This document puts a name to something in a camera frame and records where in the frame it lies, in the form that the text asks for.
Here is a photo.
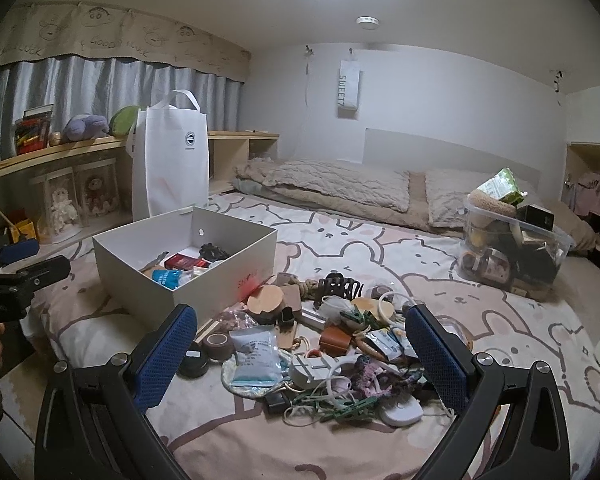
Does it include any green clothespin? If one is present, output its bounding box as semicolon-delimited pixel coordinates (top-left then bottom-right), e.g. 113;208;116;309
320;397;381;423
339;308;376;325

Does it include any round wooden lid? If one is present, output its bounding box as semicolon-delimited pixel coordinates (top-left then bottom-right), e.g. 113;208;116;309
352;297;383;318
246;285;287;326

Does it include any white power adapter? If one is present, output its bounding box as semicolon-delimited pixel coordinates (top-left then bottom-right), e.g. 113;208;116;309
289;352;341;388

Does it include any black hair claw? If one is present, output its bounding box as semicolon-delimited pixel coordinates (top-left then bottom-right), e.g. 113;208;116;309
314;272;365;308

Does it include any beige textured pillow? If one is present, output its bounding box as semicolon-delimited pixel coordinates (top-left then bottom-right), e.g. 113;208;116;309
261;159;412;213
424;169;541;228

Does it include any wooden shelf unit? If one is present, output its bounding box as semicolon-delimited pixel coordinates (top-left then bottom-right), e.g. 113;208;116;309
0;130;281;246

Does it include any coiled rope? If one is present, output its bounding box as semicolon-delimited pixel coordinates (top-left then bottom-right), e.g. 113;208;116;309
292;277;321;301

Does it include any hanging cord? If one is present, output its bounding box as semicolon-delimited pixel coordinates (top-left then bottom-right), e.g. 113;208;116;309
302;44;313;111

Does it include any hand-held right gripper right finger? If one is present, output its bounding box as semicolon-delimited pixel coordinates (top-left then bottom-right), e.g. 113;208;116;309
404;303;572;480

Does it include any white doll display case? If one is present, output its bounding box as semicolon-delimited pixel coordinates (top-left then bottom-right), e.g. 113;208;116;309
42;170;81;238

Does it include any beige pillows and blanket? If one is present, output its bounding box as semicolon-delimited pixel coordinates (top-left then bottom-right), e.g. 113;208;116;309
231;156;598;258

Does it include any beige printed valance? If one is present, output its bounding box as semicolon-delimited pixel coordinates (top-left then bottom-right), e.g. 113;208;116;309
0;1;253;83

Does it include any black round tin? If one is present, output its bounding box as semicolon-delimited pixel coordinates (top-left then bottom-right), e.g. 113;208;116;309
176;347;211;378

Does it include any red flat box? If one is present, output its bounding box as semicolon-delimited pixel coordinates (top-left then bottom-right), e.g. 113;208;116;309
164;254;212;273

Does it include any grey curtain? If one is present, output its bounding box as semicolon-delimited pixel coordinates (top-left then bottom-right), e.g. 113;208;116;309
0;55;243;166

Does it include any wooden wardrobe niche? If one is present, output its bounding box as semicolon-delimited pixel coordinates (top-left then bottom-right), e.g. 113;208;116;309
562;142;600;266

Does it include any white headboard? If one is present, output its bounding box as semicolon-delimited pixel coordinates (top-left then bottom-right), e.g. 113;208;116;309
364;127;541;186

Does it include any clear plastic bin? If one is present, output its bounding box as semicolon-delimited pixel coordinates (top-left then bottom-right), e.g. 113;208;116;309
455;167;576;297

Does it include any pink beaded item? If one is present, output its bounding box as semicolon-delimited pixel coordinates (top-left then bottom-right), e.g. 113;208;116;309
215;310;251;331

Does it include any green plush toy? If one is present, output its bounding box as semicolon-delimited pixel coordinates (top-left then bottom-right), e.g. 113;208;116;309
109;105;141;137

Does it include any cartoon animal printed bedsheet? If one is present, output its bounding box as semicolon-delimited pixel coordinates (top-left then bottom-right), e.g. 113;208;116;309
30;192;600;480

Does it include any purple crocheted item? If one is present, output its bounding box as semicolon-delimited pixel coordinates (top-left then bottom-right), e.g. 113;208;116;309
352;355;423;401

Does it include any white tape ring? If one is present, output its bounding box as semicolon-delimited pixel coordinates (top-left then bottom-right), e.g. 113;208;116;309
377;292;398;326

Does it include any clear blue printed pouch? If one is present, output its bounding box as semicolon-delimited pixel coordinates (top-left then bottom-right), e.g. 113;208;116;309
228;324;287;388

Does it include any white round case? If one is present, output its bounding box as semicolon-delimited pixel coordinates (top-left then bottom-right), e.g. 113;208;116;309
380;392;425;428

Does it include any green snack packet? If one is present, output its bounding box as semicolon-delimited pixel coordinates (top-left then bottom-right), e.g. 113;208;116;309
480;167;526;206

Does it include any brown doll display case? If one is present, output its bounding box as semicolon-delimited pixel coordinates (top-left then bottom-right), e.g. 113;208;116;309
75;162;120;221

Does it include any purple plush toy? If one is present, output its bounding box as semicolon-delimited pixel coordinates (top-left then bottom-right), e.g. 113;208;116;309
61;114;110;143

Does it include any brown leather pouch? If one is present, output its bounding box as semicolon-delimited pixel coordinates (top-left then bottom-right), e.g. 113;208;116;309
320;325;355;358

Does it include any white tote bag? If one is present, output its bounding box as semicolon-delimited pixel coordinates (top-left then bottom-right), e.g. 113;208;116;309
127;89;211;222

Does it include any small blue white sachet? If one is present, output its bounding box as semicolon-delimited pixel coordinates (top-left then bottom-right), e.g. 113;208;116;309
367;327;416;361

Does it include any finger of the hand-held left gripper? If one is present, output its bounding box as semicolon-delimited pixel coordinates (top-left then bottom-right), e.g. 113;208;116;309
0;238;41;275
7;255;72;295

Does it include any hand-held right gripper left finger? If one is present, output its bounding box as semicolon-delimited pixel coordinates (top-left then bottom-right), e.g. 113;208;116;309
34;303;198;480

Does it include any round floral fabric pad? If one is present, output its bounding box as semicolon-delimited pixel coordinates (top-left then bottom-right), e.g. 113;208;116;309
221;355;291;398

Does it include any brown card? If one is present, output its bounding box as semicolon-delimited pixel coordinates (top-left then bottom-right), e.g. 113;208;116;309
275;285;303;316

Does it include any brown tape roll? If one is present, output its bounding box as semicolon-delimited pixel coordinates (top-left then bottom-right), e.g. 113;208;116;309
201;331;236;363

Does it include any brown fuzzy item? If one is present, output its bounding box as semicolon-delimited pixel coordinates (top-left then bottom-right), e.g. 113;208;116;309
472;190;516;216

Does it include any white storage box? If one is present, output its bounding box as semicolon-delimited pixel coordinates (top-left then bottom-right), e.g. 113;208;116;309
92;205;278;313

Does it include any dark knitted hair tie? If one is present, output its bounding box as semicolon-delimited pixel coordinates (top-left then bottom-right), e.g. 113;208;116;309
197;242;233;262

